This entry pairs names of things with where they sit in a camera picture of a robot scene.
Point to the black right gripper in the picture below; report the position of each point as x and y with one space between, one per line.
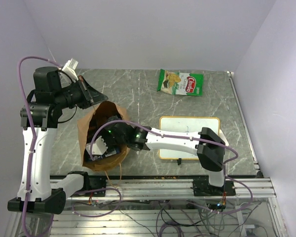
104 132

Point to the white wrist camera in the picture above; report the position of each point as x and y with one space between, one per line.
98 148
70 66

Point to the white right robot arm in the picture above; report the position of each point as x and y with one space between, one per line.
206 144

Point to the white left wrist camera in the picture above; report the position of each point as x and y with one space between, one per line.
70 66

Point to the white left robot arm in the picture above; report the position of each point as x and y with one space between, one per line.
55 89

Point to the dark blue snack packet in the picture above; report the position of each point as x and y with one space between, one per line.
115 150

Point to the aluminium mounting rail frame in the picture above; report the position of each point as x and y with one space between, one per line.
153 206

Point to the white dry-erase board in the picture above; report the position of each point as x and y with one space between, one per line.
186 125

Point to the brown paper bag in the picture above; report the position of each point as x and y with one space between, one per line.
87 127

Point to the green Chiuba chips bag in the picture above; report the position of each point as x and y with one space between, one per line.
178 83

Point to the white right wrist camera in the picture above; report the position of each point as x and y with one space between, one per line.
98 148

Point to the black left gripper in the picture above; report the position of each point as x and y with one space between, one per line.
91 96

